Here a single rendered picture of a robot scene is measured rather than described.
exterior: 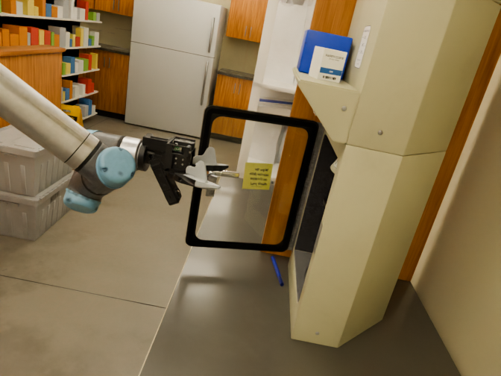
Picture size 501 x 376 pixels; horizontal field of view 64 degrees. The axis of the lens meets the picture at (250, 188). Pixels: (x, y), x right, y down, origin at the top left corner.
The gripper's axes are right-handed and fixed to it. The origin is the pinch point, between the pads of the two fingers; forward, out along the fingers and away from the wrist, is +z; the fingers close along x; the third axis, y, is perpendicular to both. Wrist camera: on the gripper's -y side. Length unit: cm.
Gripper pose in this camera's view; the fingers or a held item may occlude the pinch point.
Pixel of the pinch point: (224, 179)
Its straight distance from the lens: 95.0
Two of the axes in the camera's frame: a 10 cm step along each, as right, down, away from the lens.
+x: 0.7, -3.5, 9.3
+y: 1.7, -9.2, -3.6
